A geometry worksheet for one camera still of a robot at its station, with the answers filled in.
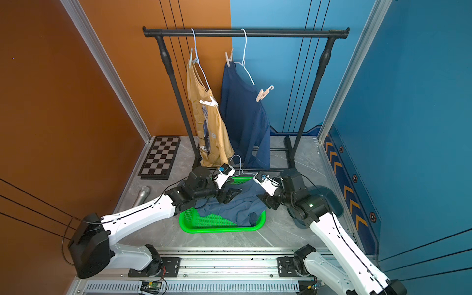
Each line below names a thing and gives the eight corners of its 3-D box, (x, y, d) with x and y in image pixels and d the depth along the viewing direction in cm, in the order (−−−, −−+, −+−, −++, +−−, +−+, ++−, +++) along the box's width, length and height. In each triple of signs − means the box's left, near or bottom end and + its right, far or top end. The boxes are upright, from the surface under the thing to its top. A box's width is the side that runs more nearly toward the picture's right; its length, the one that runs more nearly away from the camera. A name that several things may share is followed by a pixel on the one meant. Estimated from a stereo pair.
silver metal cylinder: (136, 207, 92) (132, 203, 89) (146, 189, 99) (143, 185, 95) (142, 208, 92) (138, 204, 89) (151, 190, 98) (148, 186, 95)
